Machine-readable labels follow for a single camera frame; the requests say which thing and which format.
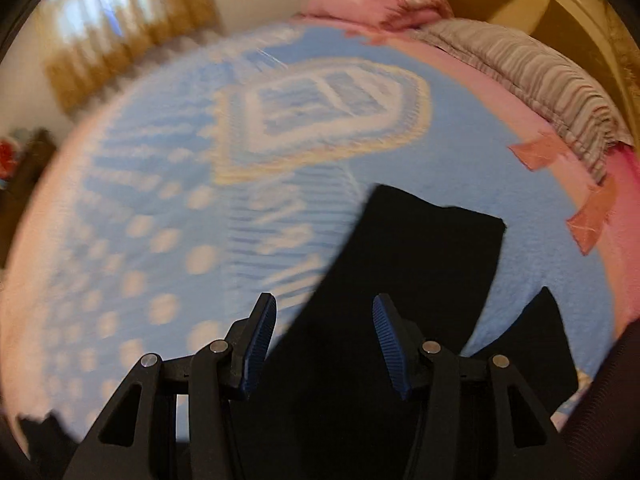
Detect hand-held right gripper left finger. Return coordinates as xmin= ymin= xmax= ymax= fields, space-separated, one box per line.
xmin=62 ymin=293 xmax=277 ymax=480

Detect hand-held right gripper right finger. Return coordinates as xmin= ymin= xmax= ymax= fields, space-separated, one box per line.
xmin=372 ymin=294 xmax=571 ymax=480

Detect black pants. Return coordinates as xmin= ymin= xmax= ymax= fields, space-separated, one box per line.
xmin=20 ymin=184 xmax=579 ymax=480

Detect blue patterned blanket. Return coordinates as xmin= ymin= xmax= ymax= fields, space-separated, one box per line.
xmin=2 ymin=22 xmax=618 ymax=446

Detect dark wooden nightstand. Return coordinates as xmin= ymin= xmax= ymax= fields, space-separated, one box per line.
xmin=0 ymin=127 xmax=58 ymax=268

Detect grey striped pillow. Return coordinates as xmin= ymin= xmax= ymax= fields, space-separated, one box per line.
xmin=410 ymin=18 xmax=633 ymax=183

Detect golden curtain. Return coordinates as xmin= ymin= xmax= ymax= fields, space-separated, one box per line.
xmin=42 ymin=0 xmax=223 ymax=113

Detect pink pillow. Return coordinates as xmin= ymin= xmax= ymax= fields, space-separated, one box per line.
xmin=301 ymin=0 xmax=453 ymax=31

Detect cream wooden headboard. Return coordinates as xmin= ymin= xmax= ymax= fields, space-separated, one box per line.
xmin=367 ymin=0 xmax=640 ymax=126

